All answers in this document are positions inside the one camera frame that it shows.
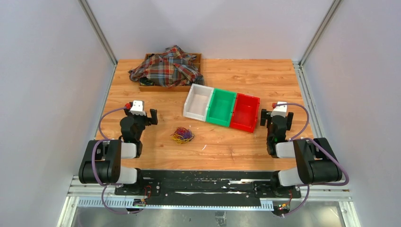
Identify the coloured cable bundle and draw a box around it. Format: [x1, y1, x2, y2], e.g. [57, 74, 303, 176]
[170, 126, 195, 145]

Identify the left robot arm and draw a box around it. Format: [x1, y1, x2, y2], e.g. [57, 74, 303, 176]
[78, 107, 158, 195]

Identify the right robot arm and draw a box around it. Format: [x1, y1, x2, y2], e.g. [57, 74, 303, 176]
[260, 109, 343, 197]

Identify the red plastic bin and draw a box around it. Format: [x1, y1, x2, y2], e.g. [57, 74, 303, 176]
[229, 93, 260, 133]

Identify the white plastic bin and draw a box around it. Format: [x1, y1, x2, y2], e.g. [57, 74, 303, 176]
[183, 84, 214, 122]

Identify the green plastic bin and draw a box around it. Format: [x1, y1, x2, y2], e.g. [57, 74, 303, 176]
[206, 88, 237, 127]

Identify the plaid shirt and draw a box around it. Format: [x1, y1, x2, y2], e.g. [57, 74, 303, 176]
[128, 45, 205, 88]

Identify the wooden tray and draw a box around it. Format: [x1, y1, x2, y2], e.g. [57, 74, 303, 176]
[139, 53, 203, 92]

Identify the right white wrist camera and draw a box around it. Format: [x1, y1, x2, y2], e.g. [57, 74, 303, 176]
[270, 102, 288, 117]

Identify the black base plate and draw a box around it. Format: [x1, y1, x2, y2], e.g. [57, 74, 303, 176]
[114, 170, 301, 207]

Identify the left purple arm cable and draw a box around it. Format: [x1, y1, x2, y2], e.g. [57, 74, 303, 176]
[91, 103, 145, 215]

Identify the aluminium frame rail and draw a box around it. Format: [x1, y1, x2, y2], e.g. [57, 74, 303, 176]
[58, 177, 361, 227]

